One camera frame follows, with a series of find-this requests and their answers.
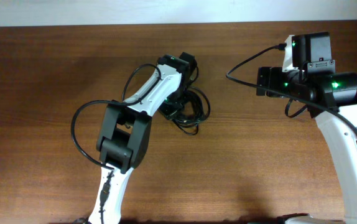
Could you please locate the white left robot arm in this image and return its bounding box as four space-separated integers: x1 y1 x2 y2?
88 52 197 223

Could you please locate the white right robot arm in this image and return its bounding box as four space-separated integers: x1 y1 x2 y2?
256 32 357 223

